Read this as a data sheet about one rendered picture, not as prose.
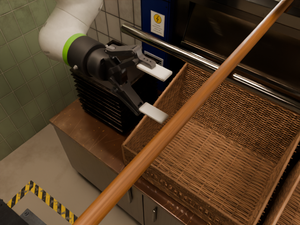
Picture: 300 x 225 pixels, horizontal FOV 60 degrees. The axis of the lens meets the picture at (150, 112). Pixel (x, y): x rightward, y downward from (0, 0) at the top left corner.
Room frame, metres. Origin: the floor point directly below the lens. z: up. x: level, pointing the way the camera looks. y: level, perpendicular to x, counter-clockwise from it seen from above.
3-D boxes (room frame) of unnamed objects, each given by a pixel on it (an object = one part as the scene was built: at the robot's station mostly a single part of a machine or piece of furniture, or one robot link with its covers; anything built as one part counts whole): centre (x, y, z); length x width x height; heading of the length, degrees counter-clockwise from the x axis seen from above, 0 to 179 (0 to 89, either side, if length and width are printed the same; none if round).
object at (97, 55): (0.49, 0.10, 1.19); 0.09 x 0.07 x 0.08; 52
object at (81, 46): (0.54, 0.15, 1.19); 0.12 x 0.06 x 0.09; 142
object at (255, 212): (0.60, -0.25, 0.72); 0.56 x 0.49 x 0.28; 53
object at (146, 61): (0.43, 0.01, 1.28); 0.05 x 0.01 x 0.03; 52
